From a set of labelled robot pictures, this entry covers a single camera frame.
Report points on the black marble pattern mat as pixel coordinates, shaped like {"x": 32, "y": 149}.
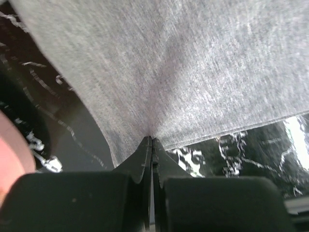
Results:
{"x": 60, "y": 128}

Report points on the pink two-tier shelf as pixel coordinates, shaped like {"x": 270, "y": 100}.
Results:
{"x": 16, "y": 159}

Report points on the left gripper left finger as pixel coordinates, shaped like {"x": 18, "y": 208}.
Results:
{"x": 115, "y": 201}

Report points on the grey t-shirt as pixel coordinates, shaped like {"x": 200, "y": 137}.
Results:
{"x": 182, "y": 71}

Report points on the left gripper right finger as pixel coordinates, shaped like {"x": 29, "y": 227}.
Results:
{"x": 217, "y": 204}

